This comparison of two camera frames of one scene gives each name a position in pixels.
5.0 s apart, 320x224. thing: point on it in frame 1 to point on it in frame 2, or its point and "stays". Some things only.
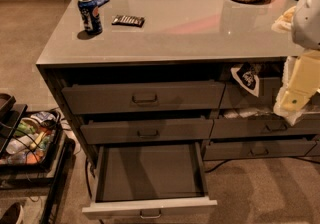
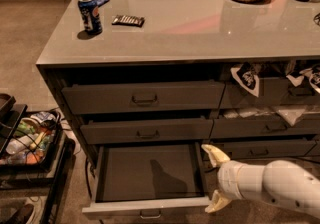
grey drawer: (148, 181) stays
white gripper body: (308, 21) to (227, 178)
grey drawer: (238, 96) stays
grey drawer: (142, 96) stays
